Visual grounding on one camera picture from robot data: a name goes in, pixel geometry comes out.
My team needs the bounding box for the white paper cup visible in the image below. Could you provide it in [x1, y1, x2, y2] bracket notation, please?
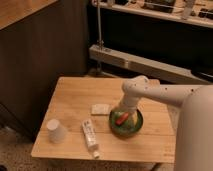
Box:
[46, 119, 67, 143]

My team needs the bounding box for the wooden table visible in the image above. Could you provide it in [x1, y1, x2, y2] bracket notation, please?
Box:
[31, 77, 175, 163]

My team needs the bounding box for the wooden cabinet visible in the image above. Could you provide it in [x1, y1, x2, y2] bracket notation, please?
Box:
[0, 0, 88, 140]

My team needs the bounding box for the green bowl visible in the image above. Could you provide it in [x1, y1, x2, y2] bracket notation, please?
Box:
[109, 109, 143, 137]

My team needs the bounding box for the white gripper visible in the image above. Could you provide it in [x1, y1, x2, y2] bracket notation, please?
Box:
[110, 94, 139, 126]

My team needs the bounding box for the metal shelf rack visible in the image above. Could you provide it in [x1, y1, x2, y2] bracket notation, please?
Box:
[88, 0, 213, 84]

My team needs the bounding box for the white tube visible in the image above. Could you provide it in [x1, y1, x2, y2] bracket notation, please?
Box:
[82, 119, 100, 159]

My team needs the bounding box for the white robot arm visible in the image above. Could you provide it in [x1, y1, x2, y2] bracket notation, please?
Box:
[109, 76, 213, 171]

